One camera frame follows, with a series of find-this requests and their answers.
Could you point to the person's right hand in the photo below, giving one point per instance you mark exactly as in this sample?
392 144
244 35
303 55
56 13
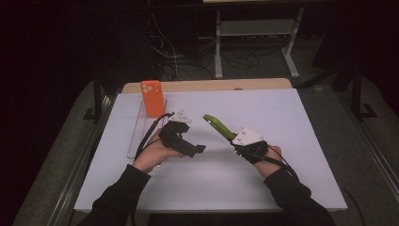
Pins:
268 164

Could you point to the orange phone case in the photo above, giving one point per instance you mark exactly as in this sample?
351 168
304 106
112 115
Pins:
153 100

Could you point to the black metal stand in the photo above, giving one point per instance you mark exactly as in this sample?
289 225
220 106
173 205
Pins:
357 91
97 94

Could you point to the green phone case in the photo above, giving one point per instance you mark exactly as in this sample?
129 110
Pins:
219 127

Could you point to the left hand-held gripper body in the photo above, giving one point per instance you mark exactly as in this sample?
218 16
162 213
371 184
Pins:
174 139

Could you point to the white table mat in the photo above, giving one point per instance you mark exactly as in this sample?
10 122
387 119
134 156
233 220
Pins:
219 188

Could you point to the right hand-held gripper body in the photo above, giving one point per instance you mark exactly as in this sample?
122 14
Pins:
252 147

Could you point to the clear plastic rack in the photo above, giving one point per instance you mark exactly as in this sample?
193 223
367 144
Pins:
141 132

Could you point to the white metal desk frame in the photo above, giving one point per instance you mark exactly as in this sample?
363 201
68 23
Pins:
218 47

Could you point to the wooden table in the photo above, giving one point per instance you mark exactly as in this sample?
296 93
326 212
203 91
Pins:
204 85

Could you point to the person's left hand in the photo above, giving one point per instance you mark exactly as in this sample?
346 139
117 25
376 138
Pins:
152 153

